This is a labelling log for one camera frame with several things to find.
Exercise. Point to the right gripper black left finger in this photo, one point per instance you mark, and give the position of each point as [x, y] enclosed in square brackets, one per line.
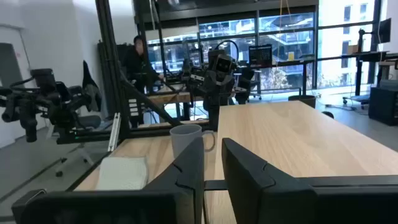
[189, 174]

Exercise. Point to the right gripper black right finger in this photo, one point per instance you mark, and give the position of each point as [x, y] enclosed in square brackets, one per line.
[258, 193]

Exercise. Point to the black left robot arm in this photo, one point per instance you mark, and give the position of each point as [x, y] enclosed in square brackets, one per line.
[214, 102]

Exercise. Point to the black background robot arm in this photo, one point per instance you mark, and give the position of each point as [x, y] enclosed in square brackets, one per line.
[46, 102]

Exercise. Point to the wooden shelf with black legs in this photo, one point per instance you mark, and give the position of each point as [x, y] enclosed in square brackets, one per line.
[295, 140]

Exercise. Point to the black computer monitor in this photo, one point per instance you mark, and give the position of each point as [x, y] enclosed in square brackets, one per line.
[260, 55]

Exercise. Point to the grey folded cloth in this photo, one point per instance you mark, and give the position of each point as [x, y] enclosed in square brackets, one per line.
[122, 174]

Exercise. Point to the person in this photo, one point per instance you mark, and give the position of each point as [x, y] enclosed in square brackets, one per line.
[138, 67]

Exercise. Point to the black round bin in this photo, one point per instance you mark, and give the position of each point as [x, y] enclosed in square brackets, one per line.
[303, 100]

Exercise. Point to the silver metal bar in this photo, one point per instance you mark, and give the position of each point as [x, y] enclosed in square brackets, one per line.
[114, 132]

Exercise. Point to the long black standing desk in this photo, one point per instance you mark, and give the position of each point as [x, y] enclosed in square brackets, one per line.
[342, 58]

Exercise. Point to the black office chair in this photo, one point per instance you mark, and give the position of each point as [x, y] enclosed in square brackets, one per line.
[91, 93]

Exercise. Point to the black equipment case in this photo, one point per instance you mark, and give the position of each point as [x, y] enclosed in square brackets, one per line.
[384, 104]

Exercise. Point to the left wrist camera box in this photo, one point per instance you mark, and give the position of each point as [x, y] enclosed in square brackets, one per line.
[224, 64]

